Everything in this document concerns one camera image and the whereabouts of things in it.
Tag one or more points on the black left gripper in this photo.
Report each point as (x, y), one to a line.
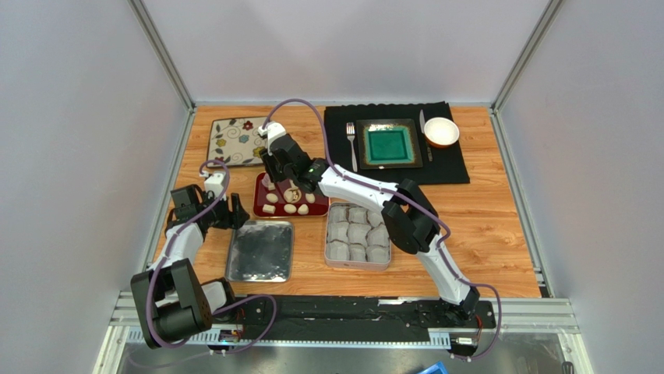
(228, 217)

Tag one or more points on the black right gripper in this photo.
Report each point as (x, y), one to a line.
(283, 171)

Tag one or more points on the pink handled metal tongs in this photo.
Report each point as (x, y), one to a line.
(267, 183)

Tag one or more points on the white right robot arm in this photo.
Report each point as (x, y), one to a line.
(411, 221)

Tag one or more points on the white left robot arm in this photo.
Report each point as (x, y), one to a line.
(171, 303)

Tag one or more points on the white rectangular chocolate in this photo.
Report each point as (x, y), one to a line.
(269, 209)

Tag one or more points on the white heart chocolate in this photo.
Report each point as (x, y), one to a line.
(303, 209)
(292, 195)

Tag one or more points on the red lacquer tray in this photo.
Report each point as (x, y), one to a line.
(317, 209)

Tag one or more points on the silver tin lid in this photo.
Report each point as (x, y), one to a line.
(261, 251)

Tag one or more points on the floral square plate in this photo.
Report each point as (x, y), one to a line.
(236, 141)

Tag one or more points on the silver fork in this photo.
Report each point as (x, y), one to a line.
(350, 134)

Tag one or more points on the green square plate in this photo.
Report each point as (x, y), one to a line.
(388, 143)

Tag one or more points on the pink metal tin box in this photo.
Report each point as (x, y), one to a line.
(356, 238)

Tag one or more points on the black cloth placemat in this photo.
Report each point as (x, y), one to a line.
(447, 167)

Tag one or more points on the silver knife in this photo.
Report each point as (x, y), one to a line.
(422, 122)

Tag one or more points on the white orange bowl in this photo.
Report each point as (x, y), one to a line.
(441, 132)

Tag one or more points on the blue plastic object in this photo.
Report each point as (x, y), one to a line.
(436, 368)

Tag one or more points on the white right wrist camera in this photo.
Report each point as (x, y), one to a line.
(271, 132)

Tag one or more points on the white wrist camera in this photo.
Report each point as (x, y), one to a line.
(271, 132)
(214, 184)

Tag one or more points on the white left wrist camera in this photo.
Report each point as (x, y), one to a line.
(214, 184)

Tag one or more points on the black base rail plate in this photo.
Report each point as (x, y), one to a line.
(351, 319)

